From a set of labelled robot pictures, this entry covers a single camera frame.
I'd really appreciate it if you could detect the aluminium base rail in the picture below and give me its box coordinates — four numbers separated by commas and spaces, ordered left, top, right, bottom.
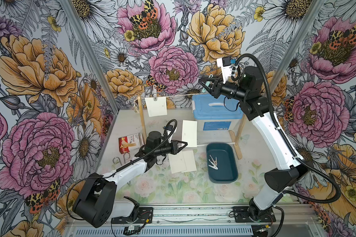
64, 203, 327, 237

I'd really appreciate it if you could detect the grey clothespin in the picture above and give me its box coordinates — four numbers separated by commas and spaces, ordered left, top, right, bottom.
152, 85, 158, 101

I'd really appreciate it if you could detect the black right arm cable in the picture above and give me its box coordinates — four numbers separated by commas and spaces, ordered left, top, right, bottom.
232, 53, 342, 237

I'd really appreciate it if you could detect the floral table mat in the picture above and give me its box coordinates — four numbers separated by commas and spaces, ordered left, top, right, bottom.
115, 118, 294, 205

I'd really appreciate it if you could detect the teal plastic tray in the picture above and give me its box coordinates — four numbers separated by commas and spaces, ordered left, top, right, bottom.
206, 143, 238, 184

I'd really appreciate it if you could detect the wooden clothesline rack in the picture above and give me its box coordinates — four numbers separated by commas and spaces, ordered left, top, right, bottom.
133, 96, 247, 160

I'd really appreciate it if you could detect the white storage box blue lid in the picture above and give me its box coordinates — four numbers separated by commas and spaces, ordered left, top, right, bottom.
192, 94, 243, 131

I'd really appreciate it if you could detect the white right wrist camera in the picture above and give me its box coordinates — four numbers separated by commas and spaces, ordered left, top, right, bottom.
216, 56, 236, 84

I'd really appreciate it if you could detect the pink clothespin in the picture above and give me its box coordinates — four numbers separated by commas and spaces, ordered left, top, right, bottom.
210, 156, 218, 166

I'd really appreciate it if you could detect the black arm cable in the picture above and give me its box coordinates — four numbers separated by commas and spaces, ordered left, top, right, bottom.
232, 53, 342, 237
66, 119, 178, 221

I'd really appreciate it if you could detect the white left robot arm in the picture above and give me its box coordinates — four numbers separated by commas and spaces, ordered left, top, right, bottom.
72, 131, 188, 228

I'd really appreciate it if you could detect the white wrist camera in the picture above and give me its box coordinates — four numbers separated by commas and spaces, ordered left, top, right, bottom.
216, 56, 236, 84
163, 125, 176, 143

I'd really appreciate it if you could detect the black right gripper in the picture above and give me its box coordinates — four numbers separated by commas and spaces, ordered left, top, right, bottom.
198, 75, 249, 101

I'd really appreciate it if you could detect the white postcard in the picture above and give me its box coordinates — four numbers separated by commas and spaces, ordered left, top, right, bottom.
182, 120, 197, 148
145, 97, 167, 117
182, 151, 197, 173
168, 152, 187, 174

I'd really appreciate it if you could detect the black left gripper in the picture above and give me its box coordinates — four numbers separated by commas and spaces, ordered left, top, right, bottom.
155, 140, 187, 156

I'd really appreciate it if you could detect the white clothespin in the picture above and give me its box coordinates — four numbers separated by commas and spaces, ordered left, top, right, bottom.
208, 155, 219, 170

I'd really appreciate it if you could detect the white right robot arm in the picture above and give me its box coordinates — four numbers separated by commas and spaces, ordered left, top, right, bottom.
199, 66, 309, 220

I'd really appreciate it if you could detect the red white small box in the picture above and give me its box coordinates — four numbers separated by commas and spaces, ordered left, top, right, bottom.
118, 133, 144, 154

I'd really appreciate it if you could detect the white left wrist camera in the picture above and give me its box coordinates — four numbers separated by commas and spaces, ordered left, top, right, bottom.
163, 125, 176, 143

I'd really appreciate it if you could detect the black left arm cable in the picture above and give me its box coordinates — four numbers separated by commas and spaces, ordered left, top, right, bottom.
66, 119, 178, 221

